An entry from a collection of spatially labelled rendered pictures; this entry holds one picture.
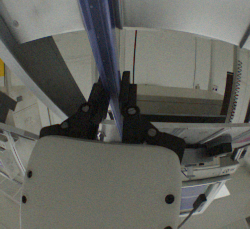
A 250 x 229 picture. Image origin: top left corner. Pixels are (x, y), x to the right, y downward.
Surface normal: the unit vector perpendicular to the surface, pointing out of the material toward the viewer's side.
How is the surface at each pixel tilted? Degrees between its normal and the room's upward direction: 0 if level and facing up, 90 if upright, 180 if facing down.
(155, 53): 90
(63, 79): 90
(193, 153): 135
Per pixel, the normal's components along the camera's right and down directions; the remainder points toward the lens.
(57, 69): 0.99, 0.05
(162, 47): -0.11, 0.29
